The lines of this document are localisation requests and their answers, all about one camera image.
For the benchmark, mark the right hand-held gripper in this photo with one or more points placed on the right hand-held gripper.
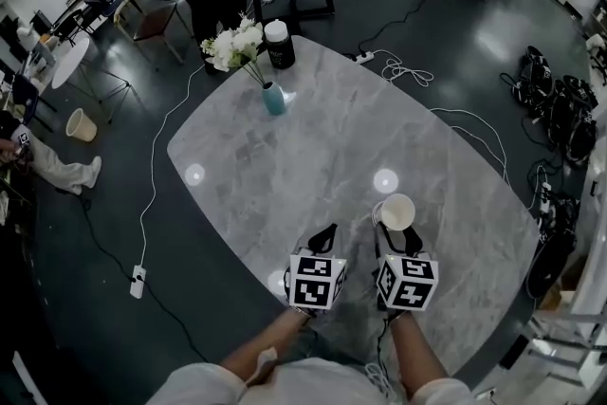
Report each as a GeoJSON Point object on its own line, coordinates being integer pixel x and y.
{"type": "Point", "coordinates": [408, 282]}

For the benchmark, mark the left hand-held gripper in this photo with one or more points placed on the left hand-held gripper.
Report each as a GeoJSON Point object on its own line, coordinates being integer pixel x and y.
{"type": "Point", "coordinates": [308, 287]}

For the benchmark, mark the white paper cup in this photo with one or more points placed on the white paper cup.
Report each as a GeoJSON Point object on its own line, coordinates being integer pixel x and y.
{"type": "Point", "coordinates": [397, 212]}

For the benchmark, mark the person's right forearm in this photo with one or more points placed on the person's right forearm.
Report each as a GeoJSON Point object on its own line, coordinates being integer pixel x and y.
{"type": "Point", "coordinates": [417, 351]}

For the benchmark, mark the person's left forearm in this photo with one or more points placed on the person's left forearm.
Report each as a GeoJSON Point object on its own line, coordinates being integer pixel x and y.
{"type": "Point", "coordinates": [265, 336]}

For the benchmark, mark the person's legs in jeans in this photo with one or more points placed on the person's legs in jeans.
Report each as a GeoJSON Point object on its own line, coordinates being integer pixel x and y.
{"type": "Point", "coordinates": [313, 344]}

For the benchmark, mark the white plaster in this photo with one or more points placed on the white plaster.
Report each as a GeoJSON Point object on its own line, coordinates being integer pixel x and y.
{"type": "Point", "coordinates": [268, 355]}

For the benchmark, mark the person's white shirt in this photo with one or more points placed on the person's white shirt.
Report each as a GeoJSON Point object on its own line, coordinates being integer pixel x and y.
{"type": "Point", "coordinates": [313, 386]}

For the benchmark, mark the black equipment bag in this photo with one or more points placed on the black equipment bag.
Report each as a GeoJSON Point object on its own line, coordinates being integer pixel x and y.
{"type": "Point", "coordinates": [533, 78]}
{"type": "Point", "coordinates": [569, 102]}
{"type": "Point", "coordinates": [581, 140]}
{"type": "Point", "coordinates": [552, 251]}

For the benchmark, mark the light blue vase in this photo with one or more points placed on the light blue vase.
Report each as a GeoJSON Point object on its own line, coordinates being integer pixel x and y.
{"type": "Point", "coordinates": [274, 98]}

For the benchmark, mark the black rectangular pad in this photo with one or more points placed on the black rectangular pad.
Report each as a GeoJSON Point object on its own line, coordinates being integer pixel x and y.
{"type": "Point", "coordinates": [514, 351]}

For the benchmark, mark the cardboard box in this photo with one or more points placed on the cardboard box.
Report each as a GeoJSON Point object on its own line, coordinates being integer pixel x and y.
{"type": "Point", "coordinates": [564, 294]}

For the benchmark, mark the black canister white lid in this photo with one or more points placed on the black canister white lid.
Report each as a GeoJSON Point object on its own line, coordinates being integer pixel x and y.
{"type": "Point", "coordinates": [279, 45]}

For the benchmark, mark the white flower bouquet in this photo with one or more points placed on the white flower bouquet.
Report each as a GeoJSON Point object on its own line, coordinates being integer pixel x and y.
{"type": "Point", "coordinates": [232, 45]}

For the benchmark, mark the cream waste bin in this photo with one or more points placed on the cream waste bin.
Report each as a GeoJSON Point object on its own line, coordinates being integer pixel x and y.
{"type": "Point", "coordinates": [80, 125]}

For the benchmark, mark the wooden seat chair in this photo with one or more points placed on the wooden seat chair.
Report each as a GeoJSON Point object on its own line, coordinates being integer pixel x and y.
{"type": "Point", "coordinates": [156, 26]}

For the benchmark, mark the round white side table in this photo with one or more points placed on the round white side table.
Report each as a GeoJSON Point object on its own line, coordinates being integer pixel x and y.
{"type": "Point", "coordinates": [71, 60]}

